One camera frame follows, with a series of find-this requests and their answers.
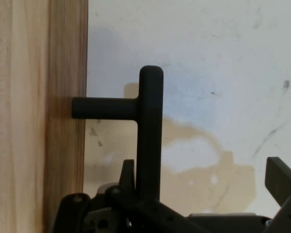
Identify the black bar drawer handle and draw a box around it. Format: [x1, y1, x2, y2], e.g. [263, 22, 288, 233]
[71, 65, 164, 204]

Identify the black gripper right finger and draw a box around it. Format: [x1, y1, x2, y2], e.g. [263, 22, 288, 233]
[265, 156, 291, 233]

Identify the light wooden drawer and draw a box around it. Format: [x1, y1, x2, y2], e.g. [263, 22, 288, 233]
[42, 0, 90, 233]

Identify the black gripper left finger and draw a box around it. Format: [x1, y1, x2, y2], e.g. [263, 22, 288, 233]
[51, 158, 209, 233]

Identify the dark brown wooden drawer cabinet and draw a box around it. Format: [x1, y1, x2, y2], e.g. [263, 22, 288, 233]
[0, 0, 50, 233]

